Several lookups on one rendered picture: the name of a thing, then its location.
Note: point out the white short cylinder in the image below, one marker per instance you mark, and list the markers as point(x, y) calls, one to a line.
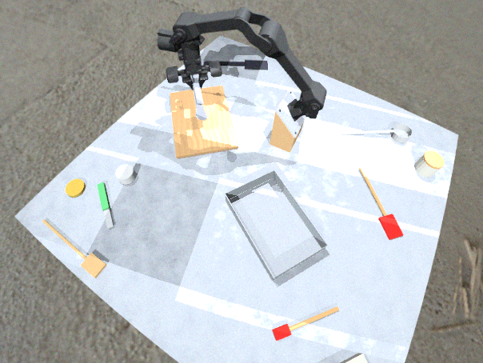
point(125, 174)

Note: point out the grey rectangular roasting tin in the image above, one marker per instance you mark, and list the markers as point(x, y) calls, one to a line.
point(279, 230)

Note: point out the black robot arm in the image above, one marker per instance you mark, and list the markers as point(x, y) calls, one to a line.
point(271, 41)

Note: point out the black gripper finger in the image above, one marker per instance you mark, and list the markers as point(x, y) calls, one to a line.
point(201, 80)
point(189, 83)

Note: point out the grey cylinder with orange top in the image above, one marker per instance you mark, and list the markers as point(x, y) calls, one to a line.
point(429, 163)

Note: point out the green and white bar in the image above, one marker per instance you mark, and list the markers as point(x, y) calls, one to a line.
point(105, 204)

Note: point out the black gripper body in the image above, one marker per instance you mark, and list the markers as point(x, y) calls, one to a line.
point(193, 66)

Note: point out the yellow round disc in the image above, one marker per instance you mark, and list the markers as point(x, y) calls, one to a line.
point(75, 188)

